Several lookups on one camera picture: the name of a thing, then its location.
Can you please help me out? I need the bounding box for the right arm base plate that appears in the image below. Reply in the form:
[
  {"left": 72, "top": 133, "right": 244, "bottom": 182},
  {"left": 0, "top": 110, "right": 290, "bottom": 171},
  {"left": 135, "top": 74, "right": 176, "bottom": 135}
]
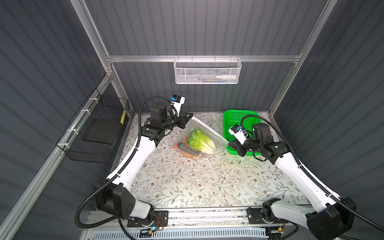
[{"left": 246, "top": 207, "right": 288, "bottom": 225}]

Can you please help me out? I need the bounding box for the toy orange carrot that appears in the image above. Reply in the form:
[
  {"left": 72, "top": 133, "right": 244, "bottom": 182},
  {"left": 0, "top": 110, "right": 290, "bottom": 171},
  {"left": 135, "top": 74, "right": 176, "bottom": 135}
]
[{"left": 173, "top": 137, "right": 188, "bottom": 149}]

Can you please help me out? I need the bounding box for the left black corrugated cable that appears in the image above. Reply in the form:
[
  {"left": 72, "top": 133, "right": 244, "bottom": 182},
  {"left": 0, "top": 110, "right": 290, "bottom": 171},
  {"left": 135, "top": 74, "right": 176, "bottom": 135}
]
[{"left": 74, "top": 95, "right": 175, "bottom": 229}]

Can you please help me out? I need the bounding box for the right black corrugated cable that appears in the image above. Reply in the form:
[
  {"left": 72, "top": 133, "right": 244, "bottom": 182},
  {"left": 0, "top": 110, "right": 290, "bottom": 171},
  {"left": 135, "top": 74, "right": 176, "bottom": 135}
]
[{"left": 239, "top": 113, "right": 384, "bottom": 233}]

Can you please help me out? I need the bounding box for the clear zip top bag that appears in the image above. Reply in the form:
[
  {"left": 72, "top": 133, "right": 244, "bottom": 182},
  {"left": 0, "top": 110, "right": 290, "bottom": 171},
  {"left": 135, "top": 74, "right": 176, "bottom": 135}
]
[{"left": 173, "top": 117, "right": 229, "bottom": 160}]

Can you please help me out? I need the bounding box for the white wire mesh basket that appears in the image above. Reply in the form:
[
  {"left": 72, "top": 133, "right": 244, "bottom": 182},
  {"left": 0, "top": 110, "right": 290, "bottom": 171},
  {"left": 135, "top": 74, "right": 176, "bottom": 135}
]
[{"left": 173, "top": 56, "right": 242, "bottom": 85}]

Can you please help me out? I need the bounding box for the toy dark eggplant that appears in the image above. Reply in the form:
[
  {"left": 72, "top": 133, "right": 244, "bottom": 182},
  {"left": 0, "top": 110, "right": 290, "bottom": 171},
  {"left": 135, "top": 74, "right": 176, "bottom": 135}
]
[{"left": 178, "top": 146, "right": 207, "bottom": 158}]

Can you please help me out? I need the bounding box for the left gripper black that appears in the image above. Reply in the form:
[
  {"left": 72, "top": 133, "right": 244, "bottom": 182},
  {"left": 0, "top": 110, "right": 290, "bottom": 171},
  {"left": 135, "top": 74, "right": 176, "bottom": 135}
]
[{"left": 159, "top": 110, "right": 191, "bottom": 132}]

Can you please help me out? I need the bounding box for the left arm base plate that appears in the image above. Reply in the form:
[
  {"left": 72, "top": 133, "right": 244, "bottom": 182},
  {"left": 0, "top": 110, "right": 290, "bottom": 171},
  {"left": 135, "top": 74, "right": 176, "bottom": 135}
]
[{"left": 127, "top": 210, "right": 169, "bottom": 228}]

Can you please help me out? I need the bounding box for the black wire cage basket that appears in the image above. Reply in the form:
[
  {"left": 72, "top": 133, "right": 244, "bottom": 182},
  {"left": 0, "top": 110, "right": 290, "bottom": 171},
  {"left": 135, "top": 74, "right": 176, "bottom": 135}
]
[{"left": 57, "top": 91, "right": 130, "bottom": 164}]

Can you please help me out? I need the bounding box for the black corrugated cable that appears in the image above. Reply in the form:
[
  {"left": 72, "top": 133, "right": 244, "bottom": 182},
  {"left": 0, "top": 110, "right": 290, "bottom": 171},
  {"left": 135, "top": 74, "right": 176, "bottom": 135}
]
[
  {"left": 74, "top": 95, "right": 175, "bottom": 229},
  {"left": 239, "top": 113, "right": 384, "bottom": 233}
]

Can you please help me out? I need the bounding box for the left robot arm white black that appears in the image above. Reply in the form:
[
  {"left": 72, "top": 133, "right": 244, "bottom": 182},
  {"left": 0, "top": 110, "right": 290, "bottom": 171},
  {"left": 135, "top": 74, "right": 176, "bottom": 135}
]
[{"left": 95, "top": 95, "right": 193, "bottom": 221}]

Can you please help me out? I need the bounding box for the yellow tag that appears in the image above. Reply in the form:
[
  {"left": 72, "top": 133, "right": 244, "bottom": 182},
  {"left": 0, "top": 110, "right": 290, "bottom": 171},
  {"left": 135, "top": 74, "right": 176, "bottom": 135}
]
[{"left": 120, "top": 110, "right": 126, "bottom": 125}]

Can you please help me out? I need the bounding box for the white marker pen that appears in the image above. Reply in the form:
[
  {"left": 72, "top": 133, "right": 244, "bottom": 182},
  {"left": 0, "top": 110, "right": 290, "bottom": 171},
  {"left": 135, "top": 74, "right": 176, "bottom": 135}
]
[{"left": 215, "top": 75, "right": 237, "bottom": 81}]

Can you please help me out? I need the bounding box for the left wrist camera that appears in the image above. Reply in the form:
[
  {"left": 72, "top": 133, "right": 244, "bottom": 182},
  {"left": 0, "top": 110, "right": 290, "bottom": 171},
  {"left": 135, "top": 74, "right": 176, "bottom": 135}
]
[{"left": 171, "top": 95, "right": 185, "bottom": 116}]

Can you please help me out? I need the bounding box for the green plastic basket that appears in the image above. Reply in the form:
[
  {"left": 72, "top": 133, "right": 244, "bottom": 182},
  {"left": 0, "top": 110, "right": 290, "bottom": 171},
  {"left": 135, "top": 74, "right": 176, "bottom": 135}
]
[{"left": 222, "top": 109, "right": 262, "bottom": 157}]

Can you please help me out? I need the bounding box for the white ribbed vent panel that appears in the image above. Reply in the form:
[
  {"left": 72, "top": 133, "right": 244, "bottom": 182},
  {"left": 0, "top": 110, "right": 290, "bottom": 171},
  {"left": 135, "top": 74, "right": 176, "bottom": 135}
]
[{"left": 91, "top": 227, "right": 269, "bottom": 240}]

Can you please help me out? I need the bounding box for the toy napa cabbage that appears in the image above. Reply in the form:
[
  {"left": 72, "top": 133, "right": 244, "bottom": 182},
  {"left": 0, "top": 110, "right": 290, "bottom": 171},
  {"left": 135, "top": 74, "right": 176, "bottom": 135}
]
[{"left": 186, "top": 130, "right": 216, "bottom": 154}]

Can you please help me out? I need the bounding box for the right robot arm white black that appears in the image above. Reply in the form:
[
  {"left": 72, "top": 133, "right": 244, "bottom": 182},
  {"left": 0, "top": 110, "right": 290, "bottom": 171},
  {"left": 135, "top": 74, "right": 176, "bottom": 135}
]
[{"left": 228, "top": 123, "right": 357, "bottom": 240}]

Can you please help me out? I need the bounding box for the black flat pad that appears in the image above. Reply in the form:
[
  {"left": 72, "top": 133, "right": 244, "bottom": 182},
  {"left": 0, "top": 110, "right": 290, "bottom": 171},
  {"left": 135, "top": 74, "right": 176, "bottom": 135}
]
[{"left": 82, "top": 119, "right": 119, "bottom": 144}]

